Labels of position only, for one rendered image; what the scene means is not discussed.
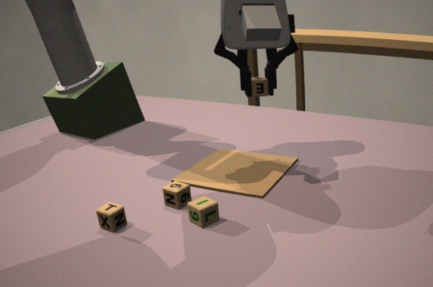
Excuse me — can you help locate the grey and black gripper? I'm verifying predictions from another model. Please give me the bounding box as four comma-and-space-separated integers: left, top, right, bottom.
214, 0, 298, 97

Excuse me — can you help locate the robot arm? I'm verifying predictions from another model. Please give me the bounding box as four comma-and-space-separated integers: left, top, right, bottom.
25, 0, 281, 94

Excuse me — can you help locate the tan letter block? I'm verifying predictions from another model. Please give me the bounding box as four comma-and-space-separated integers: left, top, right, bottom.
96, 202, 127, 233
251, 77, 269, 97
162, 181, 191, 210
187, 196, 219, 228

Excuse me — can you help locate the tan flat mat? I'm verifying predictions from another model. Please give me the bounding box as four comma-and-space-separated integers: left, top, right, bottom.
171, 149, 298, 199

